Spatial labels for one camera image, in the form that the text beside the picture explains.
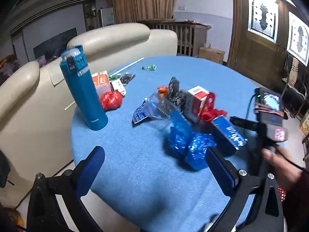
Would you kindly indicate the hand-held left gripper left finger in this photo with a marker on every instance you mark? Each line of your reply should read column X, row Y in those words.
column 93, row 171

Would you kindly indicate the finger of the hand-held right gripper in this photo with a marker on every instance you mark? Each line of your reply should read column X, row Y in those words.
column 246, row 123

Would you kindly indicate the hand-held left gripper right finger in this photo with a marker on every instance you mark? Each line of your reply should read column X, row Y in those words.
column 219, row 171

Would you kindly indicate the long blue carton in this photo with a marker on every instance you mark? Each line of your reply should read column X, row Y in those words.
column 229, row 134

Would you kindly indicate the large red plastic bag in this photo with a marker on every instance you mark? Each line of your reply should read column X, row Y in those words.
column 211, row 113

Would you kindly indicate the blue plastic bag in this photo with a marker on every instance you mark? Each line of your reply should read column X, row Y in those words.
column 190, row 147

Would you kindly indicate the red plastic mesh basket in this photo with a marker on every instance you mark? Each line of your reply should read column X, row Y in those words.
column 281, row 193

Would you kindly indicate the torn blue toothpaste box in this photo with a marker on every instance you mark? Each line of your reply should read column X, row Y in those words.
column 141, row 112

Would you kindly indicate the black plastic bag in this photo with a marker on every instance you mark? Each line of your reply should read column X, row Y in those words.
column 175, row 88

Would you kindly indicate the orange snack wrapper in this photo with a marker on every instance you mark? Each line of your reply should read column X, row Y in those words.
column 163, row 90

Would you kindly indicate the person's right forearm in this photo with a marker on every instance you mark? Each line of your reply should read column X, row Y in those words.
column 298, row 198

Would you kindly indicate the person's right hand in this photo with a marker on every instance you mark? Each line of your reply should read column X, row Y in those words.
column 282, row 166

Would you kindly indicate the orange printed carton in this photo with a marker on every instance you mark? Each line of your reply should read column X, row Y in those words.
column 305, row 124

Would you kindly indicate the striped scarf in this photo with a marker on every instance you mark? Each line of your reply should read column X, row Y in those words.
column 294, row 71

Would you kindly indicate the red and white carton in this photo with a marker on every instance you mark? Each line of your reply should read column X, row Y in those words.
column 196, row 101

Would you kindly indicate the small red plastic bag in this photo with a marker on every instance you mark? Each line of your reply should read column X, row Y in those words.
column 111, row 100

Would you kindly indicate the wooden door with stained glass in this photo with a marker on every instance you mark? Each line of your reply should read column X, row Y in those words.
column 256, row 43

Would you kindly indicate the brown cardboard box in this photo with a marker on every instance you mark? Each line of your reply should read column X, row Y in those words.
column 212, row 54

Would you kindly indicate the blue thermos bottle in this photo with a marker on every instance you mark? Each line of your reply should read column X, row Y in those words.
column 82, row 94

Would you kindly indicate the dark bag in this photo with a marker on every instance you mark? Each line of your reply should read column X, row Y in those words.
column 4, row 169

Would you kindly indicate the small white box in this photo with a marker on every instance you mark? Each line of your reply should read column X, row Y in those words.
column 118, row 85

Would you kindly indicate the orange and white box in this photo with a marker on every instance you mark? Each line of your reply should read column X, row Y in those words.
column 101, row 82

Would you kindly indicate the cream leather sofa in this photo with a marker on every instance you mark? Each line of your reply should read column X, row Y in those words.
column 29, row 101

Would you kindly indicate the green candy wrappers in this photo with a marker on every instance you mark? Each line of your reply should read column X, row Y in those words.
column 114, row 76

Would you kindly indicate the dark snack packet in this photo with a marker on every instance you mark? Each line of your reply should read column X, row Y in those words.
column 128, row 78

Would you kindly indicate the slatted wooden cabinet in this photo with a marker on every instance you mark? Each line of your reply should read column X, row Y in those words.
column 188, row 36

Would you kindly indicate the green candy wrapper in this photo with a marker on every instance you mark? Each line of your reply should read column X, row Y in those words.
column 149, row 67

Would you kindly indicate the white straw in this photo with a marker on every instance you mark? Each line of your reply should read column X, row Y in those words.
column 130, row 64

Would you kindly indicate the black television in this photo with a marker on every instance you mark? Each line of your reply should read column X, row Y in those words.
column 55, row 43

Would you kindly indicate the white appliance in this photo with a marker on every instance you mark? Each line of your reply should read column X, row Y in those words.
column 107, row 17

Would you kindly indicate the display shelf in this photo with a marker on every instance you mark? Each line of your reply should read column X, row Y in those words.
column 89, row 15

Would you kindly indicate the tan curtain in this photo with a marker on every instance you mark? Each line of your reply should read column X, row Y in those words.
column 144, row 0

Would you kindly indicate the metal frame chair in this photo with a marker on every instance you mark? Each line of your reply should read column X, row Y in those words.
column 294, row 96

